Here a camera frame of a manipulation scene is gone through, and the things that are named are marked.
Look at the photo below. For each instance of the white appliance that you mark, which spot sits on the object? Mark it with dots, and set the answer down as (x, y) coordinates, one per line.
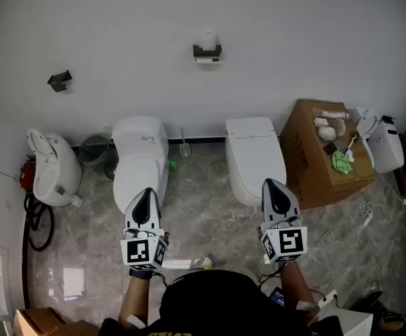
(386, 145)

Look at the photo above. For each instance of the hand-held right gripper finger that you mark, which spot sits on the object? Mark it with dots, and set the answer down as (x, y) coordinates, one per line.
(267, 208)
(288, 205)

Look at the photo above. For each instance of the black wall bracket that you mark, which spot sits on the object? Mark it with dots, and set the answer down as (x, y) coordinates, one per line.
(60, 80)

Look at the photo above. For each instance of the red canister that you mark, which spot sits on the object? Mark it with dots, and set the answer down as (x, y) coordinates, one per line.
(27, 177)

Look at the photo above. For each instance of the blue-screen phone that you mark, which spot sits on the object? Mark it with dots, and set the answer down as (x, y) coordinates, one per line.
(277, 297)

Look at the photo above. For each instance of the white toilet paper roll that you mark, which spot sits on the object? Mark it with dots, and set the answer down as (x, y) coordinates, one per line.
(208, 40)

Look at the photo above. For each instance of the small white box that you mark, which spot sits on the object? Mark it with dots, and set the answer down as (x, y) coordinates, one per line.
(321, 122)

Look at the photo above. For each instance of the grey waste bin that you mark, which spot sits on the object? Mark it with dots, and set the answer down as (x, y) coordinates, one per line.
(94, 150)

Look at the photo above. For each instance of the person's white shoe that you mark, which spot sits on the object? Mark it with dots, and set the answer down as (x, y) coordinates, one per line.
(207, 262)

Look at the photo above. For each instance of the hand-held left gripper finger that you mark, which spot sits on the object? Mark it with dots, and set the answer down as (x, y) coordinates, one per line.
(155, 215)
(133, 219)

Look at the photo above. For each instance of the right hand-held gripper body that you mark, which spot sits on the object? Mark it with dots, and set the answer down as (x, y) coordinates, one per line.
(288, 241)

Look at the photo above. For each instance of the green bottle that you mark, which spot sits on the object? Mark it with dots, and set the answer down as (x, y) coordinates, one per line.
(173, 166)

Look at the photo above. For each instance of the black wristwatch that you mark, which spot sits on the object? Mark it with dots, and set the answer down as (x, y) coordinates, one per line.
(140, 273)

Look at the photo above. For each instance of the white pipe fitting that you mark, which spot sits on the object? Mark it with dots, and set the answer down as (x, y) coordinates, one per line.
(77, 201)

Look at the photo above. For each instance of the brown cardboard box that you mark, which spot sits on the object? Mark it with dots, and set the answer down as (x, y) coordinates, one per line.
(311, 173)

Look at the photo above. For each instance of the dark wall paper holder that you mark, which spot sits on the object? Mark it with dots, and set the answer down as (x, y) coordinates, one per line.
(197, 50)

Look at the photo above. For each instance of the white rounded toilet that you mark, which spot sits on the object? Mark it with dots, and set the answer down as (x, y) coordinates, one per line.
(140, 145)

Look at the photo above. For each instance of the white square-lidded toilet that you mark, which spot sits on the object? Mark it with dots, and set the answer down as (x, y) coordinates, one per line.
(252, 145)

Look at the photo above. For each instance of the dark round dish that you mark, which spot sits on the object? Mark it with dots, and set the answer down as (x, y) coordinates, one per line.
(111, 169)

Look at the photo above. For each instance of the person's right forearm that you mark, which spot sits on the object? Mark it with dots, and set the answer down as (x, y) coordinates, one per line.
(294, 285)

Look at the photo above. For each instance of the white round sponge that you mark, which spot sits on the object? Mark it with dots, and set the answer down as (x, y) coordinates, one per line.
(326, 134)

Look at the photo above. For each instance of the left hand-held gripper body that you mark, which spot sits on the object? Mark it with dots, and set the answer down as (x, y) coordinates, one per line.
(141, 250)

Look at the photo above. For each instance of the person's left forearm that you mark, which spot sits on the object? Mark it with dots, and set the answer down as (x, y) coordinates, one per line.
(136, 296)

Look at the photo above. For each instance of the person's black shirt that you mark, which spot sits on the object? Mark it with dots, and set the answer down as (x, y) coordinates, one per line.
(217, 306)

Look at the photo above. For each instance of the beige fluffy duster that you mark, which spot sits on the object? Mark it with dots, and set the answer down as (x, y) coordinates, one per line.
(339, 127)

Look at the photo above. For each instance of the green cloth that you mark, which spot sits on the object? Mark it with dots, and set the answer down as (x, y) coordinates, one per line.
(341, 163)

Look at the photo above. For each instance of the white power strip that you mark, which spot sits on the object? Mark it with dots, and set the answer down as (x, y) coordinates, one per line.
(327, 297)

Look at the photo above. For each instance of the plastic-wrapped beige roll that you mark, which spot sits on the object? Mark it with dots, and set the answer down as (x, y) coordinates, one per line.
(330, 113)

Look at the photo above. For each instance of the black phone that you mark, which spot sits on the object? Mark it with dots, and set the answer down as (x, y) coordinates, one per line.
(330, 148)

